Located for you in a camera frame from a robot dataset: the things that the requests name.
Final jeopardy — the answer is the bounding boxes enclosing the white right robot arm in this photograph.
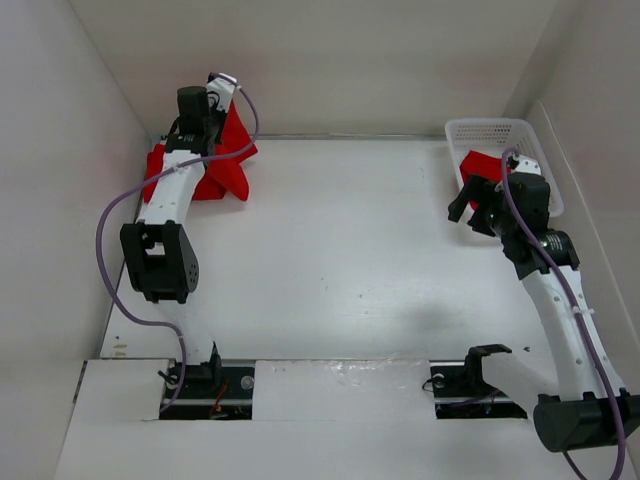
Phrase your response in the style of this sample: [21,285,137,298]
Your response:
[448,173,639,453]

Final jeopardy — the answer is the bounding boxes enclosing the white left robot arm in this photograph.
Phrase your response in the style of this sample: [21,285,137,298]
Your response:
[120,80,235,397]

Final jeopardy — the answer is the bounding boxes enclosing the red t-shirts in basket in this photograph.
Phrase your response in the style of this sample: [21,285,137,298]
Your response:
[459,150,502,184]

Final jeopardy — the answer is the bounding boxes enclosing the folded red t-shirt stack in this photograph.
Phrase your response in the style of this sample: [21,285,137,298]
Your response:
[144,143,232,201]

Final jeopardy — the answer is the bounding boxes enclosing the white plastic basket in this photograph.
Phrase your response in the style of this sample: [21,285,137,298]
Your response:
[444,118,564,218]

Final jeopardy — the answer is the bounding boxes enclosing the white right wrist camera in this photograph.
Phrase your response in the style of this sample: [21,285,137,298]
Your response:
[507,155,542,176]

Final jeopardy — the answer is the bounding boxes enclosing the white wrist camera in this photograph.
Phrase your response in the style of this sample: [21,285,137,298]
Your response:
[507,155,542,176]
[205,72,239,114]

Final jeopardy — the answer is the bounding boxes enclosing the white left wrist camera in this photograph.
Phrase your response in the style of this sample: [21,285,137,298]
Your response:
[205,72,239,114]

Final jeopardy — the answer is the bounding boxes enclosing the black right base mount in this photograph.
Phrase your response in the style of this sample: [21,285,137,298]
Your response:
[422,344,527,420]

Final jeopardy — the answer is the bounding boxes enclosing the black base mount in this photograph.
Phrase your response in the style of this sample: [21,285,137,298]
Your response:
[422,344,527,420]
[159,362,255,421]

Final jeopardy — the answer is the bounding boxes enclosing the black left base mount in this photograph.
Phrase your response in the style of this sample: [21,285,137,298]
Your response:
[159,362,255,421]

